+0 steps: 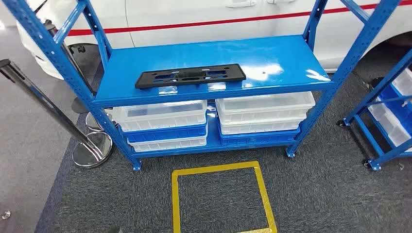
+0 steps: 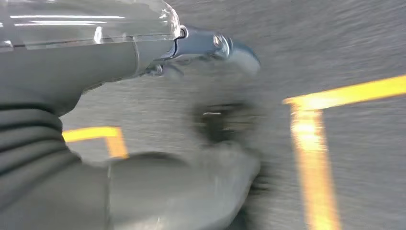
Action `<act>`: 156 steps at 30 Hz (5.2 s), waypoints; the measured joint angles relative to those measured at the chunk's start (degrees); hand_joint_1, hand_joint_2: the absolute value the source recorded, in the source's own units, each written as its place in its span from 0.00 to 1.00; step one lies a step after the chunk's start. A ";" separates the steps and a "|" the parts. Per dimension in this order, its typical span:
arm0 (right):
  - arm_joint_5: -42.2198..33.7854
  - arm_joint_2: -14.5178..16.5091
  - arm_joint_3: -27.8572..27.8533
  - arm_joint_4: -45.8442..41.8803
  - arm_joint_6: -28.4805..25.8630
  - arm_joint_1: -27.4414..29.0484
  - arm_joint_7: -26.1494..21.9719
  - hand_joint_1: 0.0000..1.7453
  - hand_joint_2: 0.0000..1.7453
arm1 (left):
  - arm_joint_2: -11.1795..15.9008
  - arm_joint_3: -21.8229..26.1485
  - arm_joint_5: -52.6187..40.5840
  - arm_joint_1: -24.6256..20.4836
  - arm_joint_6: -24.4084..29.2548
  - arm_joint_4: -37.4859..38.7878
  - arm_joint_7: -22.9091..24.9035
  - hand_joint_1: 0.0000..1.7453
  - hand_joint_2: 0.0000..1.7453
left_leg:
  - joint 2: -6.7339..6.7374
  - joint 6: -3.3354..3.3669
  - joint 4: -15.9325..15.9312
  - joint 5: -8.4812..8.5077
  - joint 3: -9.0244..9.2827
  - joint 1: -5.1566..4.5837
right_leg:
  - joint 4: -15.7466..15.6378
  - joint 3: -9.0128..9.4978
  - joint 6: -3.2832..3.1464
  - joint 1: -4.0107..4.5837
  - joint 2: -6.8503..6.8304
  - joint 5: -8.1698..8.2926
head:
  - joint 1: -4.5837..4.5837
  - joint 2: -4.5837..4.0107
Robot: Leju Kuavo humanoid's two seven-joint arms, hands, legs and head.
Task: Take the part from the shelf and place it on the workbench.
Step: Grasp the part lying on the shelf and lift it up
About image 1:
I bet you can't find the white car red stripe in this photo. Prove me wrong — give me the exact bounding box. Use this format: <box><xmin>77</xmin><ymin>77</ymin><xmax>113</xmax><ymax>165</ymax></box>
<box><xmin>16</xmin><ymin>0</ymin><xmax>412</xmax><ymax>81</ymax></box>

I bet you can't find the dark round stanchion base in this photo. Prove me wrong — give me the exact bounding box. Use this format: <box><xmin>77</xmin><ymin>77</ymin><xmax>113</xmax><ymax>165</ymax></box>
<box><xmin>71</xmin><ymin>97</ymin><xmax>90</xmax><ymax>114</ymax></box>

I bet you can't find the blue metal shelf rack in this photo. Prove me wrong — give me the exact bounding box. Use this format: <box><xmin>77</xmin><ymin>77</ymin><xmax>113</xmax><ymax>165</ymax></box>
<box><xmin>2</xmin><ymin>0</ymin><xmax>402</xmax><ymax>172</ymax></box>

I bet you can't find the chrome stanchion post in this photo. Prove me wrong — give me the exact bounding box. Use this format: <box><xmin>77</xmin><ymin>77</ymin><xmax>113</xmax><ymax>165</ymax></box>
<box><xmin>0</xmin><ymin>59</ymin><xmax>113</xmax><ymax>169</ymax></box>
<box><xmin>43</xmin><ymin>19</ymin><xmax>113</xmax><ymax>133</ymax></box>

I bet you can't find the blue wheeled shelf rack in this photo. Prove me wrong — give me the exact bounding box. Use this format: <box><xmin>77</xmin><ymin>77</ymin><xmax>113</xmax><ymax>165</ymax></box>
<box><xmin>336</xmin><ymin>48</ymin><xmax>412</xmax><ymax>171</ymax></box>

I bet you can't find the black plastic plate holder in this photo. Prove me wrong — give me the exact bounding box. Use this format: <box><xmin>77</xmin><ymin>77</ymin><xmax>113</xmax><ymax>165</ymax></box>
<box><xmin>134</xmin><ymin>63</ymin><xmax>247</xmax><ymax>90</ymax></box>

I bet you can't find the blue plastic bin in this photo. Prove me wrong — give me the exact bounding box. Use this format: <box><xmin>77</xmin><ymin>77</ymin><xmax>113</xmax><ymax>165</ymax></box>
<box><xmin>218</xmin><ymin>125</ymin><xmax>302</xmax><ymax>147</ymax></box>

